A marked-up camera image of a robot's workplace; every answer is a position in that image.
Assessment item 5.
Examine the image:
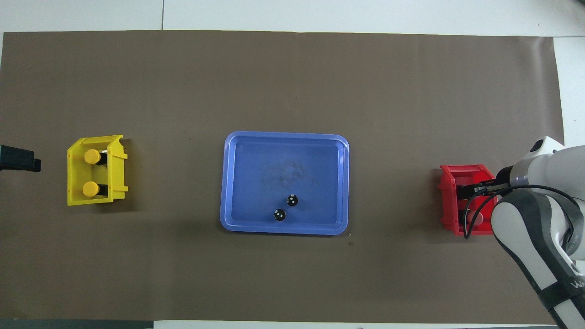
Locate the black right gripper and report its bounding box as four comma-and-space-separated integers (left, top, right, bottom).
458, 165, 514, 200

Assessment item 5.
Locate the yellow push button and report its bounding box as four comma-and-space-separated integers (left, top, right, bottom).
82, 181, 108, 197
84, 149, 108, 166

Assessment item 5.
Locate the blue plastic tray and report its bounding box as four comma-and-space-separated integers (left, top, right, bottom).
220, 131, 350, 236

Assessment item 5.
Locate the red plastic bin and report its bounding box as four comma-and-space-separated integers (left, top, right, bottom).
438, 164, 499, 237

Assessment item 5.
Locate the yellow plastic bin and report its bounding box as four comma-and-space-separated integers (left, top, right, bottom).
67, 134, 129, 207

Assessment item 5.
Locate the brown table mat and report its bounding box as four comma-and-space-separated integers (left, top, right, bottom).
0, 30, 577, 326

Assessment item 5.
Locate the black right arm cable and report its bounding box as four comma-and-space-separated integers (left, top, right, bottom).
463, 182, 585, 256

